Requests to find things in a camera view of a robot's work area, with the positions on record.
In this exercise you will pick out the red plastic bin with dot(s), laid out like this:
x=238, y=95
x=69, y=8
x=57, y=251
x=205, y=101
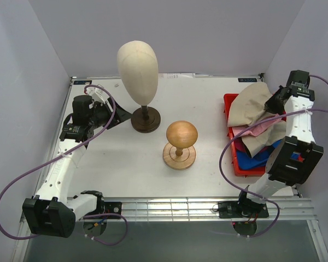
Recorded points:
x=228, y=99

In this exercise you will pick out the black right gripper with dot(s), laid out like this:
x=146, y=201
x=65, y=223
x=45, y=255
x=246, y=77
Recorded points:
x=275, y=99

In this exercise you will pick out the beige bucket hat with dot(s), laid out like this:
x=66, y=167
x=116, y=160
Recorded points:
x=248, y=107

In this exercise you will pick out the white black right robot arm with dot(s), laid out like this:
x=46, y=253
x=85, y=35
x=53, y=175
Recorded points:
x=293, y=160

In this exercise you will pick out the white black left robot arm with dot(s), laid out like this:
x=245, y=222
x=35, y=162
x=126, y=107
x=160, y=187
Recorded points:
x=50, y=212

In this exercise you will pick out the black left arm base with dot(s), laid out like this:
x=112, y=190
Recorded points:
x=107, y=210

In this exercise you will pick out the aluminium front rail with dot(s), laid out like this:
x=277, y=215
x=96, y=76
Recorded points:
x=200, y=209

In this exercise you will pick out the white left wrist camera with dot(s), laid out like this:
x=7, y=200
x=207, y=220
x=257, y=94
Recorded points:
x=96, y=93

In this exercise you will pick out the cream mannequin head stand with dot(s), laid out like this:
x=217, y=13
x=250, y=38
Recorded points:
x=139, y=71

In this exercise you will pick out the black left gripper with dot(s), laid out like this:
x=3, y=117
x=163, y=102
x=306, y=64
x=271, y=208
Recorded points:
x=112, y=112

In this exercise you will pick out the blue hat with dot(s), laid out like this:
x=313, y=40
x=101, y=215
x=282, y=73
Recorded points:
x=245, y=162

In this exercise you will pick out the cream bucket hat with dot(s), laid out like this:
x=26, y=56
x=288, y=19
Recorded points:
x=254, y=144

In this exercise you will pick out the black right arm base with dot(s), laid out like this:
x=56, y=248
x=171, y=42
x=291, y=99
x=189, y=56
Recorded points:
x=234, y=209

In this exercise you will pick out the pink bucket hat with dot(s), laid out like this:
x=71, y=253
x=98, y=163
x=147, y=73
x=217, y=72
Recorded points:
x=259, y=129

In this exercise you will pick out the light wooden hat stand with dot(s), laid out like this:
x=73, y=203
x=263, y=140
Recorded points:
x=179, y=153

